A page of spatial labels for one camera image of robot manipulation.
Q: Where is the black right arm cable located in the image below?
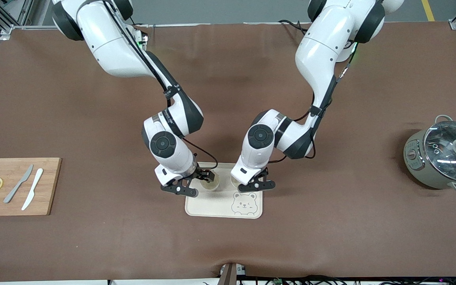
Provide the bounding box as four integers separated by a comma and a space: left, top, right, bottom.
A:
101, 0, 219, 169

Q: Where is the bamboo cutting board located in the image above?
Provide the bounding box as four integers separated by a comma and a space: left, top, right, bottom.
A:
0, 158, 62, 217

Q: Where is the grey plastic knife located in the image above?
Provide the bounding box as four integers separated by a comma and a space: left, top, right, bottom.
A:
3, 164, 34, 204

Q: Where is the black base cable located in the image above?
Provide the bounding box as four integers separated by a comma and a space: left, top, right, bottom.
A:
279, 19, 312, 36

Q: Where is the glass pot lid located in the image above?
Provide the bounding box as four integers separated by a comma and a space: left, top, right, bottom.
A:
423, 121, 456, 182

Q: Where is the white plastic knife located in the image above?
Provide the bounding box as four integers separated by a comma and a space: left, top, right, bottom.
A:
21, 168, 44, 211

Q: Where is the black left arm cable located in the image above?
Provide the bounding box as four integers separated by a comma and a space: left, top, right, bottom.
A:
270, 42, 359, 163

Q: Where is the grey electric cooking pot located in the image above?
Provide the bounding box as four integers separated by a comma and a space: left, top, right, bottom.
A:
403, 115, 456, 194

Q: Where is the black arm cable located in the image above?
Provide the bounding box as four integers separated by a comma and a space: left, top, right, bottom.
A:
101, 0, 219, 169
270, 42, 359, 163

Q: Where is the cream bear print tray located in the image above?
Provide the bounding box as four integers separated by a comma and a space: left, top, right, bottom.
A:
184, 162, 263, 219

